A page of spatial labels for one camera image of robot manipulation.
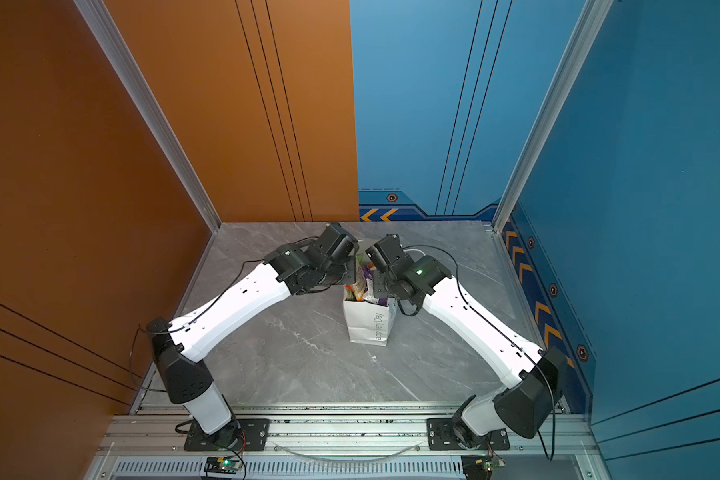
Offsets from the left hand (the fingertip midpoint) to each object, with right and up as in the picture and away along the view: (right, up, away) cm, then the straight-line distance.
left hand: (355, 268), depth 76 cm
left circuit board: (-30, -47, -6) cm, 56 cm away
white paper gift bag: (+3, -14, -2) cm, 14 cm away
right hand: (+7, -4, 0) cm, 8 cm away
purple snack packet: (+4, -6, -2) cm, 8 cm away
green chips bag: (-1, -7, -4) cm, 7 cm away
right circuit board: (+30, -47, -6) cm, 56 cm away
